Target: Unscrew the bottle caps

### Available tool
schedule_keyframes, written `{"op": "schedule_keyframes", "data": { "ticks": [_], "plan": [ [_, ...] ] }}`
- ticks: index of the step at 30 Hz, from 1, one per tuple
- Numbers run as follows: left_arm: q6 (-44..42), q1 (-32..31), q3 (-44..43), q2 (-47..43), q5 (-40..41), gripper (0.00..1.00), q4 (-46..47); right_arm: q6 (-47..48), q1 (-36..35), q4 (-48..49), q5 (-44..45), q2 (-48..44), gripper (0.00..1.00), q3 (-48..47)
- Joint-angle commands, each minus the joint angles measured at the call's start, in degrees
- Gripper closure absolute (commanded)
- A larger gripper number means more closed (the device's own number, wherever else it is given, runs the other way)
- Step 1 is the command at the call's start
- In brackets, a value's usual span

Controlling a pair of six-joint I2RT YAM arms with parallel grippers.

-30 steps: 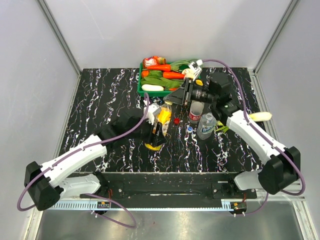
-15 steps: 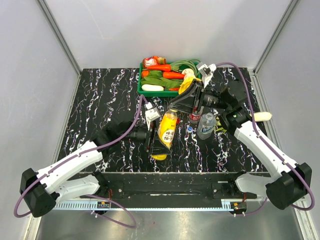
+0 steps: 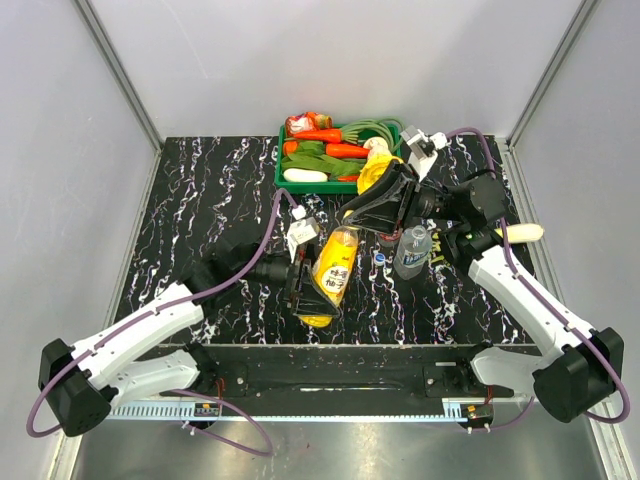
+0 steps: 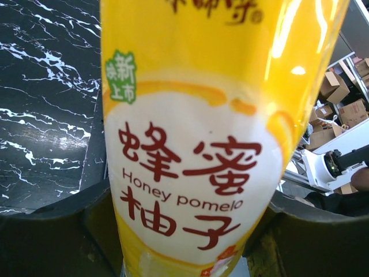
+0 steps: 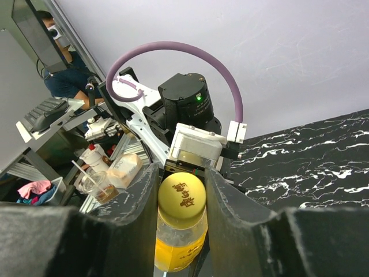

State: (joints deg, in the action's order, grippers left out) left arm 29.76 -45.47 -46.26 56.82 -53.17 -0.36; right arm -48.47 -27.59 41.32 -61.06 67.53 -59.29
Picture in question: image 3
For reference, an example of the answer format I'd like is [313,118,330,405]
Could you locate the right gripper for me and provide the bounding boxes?
[340,159,464,237]

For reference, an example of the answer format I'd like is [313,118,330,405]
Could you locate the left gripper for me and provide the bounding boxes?
[237,239,341,315]

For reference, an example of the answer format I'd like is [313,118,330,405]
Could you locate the yellow juice bottle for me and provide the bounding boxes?
[298,226,359,328]

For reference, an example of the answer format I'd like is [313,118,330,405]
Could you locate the red label water bottle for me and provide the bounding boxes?
[376,230,402,248]

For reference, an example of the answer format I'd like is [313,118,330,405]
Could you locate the blue label water bottle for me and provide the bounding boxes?
[393,225,433,280]

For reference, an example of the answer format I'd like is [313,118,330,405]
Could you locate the white bottle cap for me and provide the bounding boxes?
[373,253,386,266]

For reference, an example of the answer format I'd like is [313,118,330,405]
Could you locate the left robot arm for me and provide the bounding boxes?
[36,241,339,437]

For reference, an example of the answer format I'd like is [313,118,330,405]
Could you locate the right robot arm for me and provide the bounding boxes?
[338,161,631,423]

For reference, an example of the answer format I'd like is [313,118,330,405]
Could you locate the yellow toy cabbage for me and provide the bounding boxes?
[356,154,403,195]

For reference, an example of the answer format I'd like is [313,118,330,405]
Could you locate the toy mushroom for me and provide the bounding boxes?
[363,137,390,153]

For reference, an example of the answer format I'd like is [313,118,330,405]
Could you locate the green toy scallions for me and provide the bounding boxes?
[338,117,405,153]

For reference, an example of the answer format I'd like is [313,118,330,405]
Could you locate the toy celery stalk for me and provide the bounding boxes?
[430,231,457,266]

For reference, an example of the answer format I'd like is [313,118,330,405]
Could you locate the lower toy carrot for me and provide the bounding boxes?
[325,143,370,159]

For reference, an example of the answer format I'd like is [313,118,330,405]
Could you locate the toy carrot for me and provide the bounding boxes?
[325,143,370,159]
[293,128,343,143]

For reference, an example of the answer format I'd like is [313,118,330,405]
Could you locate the upper toy carrot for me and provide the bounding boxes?
[293,128,343,143]

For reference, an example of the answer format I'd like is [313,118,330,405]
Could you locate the green toy leafy vegetable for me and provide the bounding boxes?
[281,140,367,180]

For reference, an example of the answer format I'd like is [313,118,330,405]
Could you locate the white toy radish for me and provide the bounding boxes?
[283,168,328,183]

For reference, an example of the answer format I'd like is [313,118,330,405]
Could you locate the red white snack packet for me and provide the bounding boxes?
[284,111,333,137]

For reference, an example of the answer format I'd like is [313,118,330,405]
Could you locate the green plastic tray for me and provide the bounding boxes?
[275,121,405,195]

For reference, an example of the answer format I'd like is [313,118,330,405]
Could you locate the small toy tomato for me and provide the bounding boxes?
[282,140,299,156]

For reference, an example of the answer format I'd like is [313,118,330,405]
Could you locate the pale toy corn cob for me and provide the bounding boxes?
[495,223,544,244]

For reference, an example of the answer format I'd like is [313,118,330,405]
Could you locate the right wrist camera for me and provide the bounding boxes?
[401,126,448,181]

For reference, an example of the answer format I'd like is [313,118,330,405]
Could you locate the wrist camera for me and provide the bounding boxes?
[401,126,448,181]
[285,205,319,261]

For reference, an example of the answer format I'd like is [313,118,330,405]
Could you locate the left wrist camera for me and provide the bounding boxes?
[285,205,319,261]

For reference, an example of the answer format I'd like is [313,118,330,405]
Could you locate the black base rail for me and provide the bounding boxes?
[182,344,514,403]

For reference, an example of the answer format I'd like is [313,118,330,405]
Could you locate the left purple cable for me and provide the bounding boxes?
[25,192,304,457]

